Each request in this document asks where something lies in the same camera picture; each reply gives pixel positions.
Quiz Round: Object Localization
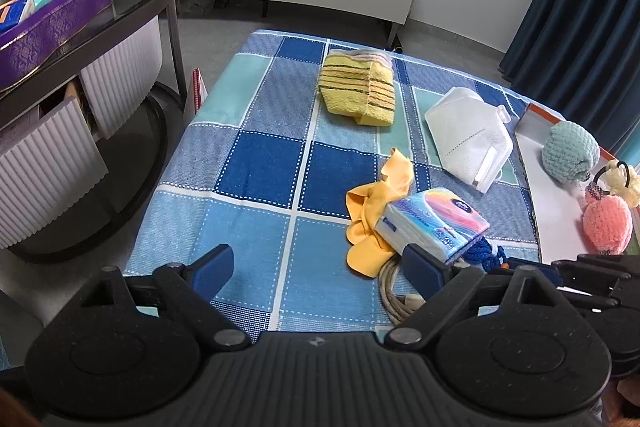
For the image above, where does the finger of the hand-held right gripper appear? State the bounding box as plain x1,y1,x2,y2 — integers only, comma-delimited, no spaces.
550,253,634,281
505,258,620,314

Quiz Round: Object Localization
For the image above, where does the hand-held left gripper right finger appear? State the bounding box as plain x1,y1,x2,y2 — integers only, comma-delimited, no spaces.
382,244,576,352

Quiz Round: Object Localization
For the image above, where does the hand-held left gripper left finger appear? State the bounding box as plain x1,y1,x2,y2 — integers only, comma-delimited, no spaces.
75,244,252,354

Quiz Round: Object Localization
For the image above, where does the pink plush ball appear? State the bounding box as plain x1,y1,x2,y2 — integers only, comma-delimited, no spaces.
582,182,634,256

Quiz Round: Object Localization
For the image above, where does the colourful tissue pack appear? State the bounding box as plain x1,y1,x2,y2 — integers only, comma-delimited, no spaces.
374,187,491,266

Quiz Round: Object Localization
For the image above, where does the blue braided rope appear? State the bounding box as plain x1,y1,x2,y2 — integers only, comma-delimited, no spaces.
462,234,509,272

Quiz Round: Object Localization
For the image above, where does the white box with orange edge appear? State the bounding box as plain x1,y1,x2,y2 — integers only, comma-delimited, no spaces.
513,102,640,266

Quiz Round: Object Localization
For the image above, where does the yellow cloth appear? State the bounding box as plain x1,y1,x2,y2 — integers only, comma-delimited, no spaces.
345,147,415,279

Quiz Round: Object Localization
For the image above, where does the cream scrunchie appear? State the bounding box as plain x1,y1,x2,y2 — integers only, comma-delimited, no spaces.
592,159,640,208

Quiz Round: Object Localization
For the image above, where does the light blue plush ball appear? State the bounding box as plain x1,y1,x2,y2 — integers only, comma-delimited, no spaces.
542,121,601,183

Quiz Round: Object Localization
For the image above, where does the white face mask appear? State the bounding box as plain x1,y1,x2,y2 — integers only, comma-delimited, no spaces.
424,87,515,196

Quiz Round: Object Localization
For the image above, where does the yellow striped towel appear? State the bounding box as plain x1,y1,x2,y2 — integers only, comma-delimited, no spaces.
318,48,396,127

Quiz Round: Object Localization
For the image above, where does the person's right hand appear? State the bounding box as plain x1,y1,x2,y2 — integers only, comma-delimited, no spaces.
601,377,640,427

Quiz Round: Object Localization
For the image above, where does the blue checked tablecloth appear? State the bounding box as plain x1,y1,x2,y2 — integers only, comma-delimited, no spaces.
122,29,542,344

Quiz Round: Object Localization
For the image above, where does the red white flat box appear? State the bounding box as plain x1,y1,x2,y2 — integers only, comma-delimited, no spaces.
183,67,209,121

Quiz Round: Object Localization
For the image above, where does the dark blue curtain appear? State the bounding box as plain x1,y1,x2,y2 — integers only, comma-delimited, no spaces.
499,0,640,160

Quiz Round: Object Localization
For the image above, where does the purple tray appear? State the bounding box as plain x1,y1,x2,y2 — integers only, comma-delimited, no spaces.
0,0,111,94

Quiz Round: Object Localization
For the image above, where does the grey cable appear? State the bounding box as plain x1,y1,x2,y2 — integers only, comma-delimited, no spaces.
377,256,427,327

